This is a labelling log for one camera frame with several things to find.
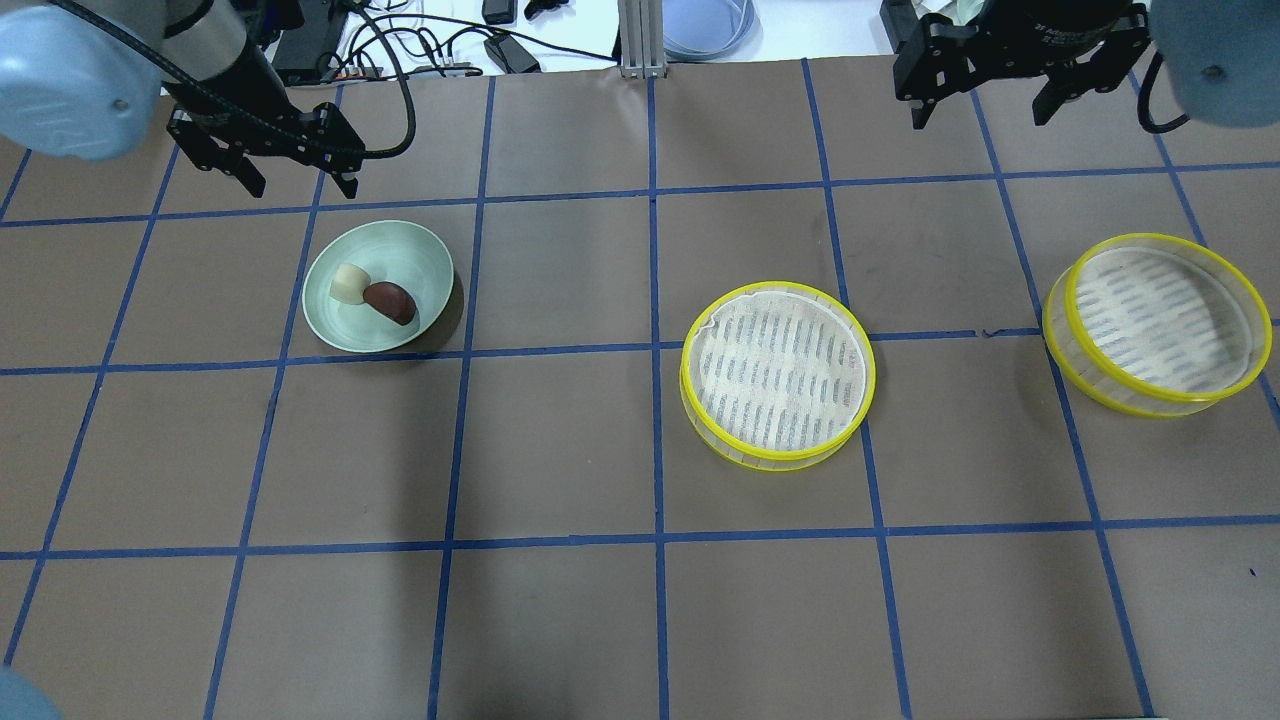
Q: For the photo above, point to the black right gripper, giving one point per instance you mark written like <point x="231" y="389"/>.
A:
<point x="1062" y="25"/>

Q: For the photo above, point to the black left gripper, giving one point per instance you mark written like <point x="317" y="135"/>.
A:
<point x="247" y="92"/>

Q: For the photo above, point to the white steamed bun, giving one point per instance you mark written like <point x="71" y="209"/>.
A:
<point x="348" y="284"/>

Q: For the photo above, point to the yellow rimmed steamer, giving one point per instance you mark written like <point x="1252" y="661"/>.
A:
<point x="776" y="376"/>
<point x="1152" y="325"/>

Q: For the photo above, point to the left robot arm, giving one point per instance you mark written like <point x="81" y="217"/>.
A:
<point x="86" y="86"/>

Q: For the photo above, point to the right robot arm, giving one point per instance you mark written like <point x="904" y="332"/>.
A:
<point x="1211" y="61"/>

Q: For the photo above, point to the black device box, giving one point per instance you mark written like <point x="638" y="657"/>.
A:
<point x="309" y="33"/>

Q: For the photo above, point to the light green bowl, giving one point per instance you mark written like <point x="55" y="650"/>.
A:
<point x="391" y="250"/>

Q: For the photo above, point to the dark red bun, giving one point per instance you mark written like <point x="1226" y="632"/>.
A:
<point x="392" y="301"/>

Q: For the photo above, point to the black power adapter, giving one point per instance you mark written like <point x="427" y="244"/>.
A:
<point x="509" y="56"/>

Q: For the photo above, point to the light blue plate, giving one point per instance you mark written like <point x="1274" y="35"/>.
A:
<point x="705" y="30"/>

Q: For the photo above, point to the aluminium frame post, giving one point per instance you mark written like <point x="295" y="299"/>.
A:
<point x="642" y="49"/>

